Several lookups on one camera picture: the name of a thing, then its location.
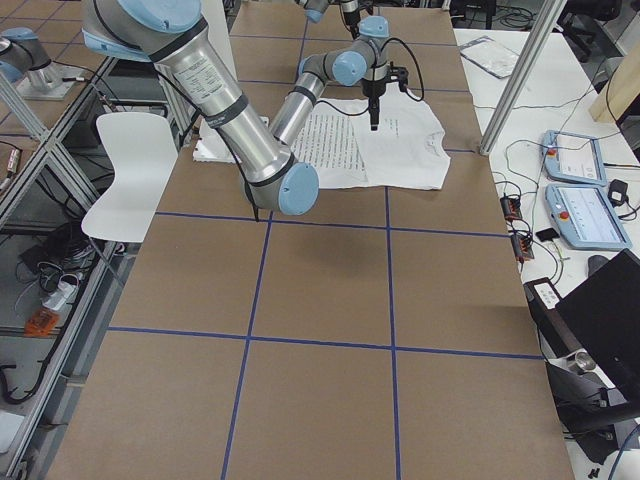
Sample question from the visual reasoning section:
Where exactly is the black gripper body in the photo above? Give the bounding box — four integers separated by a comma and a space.
361, 78, 387, 100

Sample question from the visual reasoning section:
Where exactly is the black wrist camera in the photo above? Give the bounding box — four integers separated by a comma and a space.
387, 62, 409, 93

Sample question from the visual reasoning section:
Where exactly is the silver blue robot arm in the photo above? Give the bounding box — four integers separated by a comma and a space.
82, 1, 389, 215
295, 0, 365, 26

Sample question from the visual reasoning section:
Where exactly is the black laptop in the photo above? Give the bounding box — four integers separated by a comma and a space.
524, 249, 639, 400

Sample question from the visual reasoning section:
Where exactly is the upper blue teach pendant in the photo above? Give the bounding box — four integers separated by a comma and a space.
541, 130, 607, 186

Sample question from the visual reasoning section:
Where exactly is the orange power strip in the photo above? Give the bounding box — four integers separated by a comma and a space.
24, 307, 59, 337

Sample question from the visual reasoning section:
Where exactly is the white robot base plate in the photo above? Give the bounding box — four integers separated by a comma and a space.
193, 119, 234, 163

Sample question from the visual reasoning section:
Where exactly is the lower blue teach pendant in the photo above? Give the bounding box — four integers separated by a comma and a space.
545, 183, 632, 251

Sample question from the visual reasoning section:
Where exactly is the blue teach pendant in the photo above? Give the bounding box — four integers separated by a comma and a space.
541, 130, 607, 186
545, 183, 632, 251

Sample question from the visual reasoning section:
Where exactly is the aluminium frame post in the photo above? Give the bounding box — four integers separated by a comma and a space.
479, 0, 567, 156

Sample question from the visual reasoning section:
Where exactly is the white plastic chair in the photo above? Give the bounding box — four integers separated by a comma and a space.
81, 112, 178, 243

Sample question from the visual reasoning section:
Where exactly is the white long-sleeve printed shirt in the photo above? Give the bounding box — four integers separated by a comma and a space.
292, 92, 450, 190

